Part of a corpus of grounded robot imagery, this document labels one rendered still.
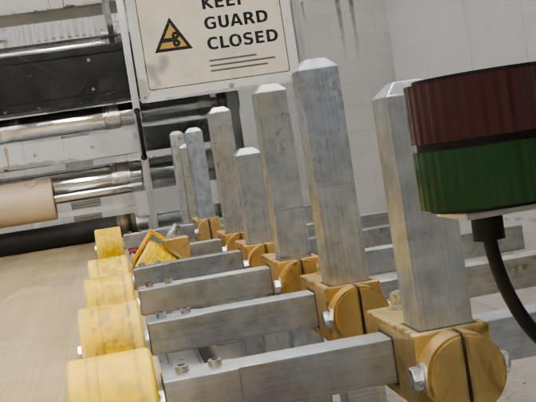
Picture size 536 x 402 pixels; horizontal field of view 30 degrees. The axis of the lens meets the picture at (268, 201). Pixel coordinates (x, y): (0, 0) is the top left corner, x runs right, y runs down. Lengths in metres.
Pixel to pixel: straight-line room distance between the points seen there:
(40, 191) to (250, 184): 1.61
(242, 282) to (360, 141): 8.39
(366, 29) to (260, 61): 6.73
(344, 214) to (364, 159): 8.66
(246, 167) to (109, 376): 0.75
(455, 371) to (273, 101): 0.56
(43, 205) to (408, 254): 2.34
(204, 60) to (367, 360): 2.29
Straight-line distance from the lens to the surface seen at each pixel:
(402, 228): 0.63
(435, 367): 0.61
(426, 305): 0.63
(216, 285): 1.15
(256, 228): 1.36
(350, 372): 0.67
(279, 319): 0.91
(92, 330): 0.88
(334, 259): 0.87
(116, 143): 2.91
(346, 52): 9.56
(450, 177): 0.36
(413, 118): 0.38
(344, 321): 0.85
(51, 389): 0.99
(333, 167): 0.87
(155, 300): 1.14
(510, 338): 0.70
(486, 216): 0.37
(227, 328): 0.90
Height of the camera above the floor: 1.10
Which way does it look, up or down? 3 degrees down
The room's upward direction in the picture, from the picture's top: 9 degrees counter-clockwise
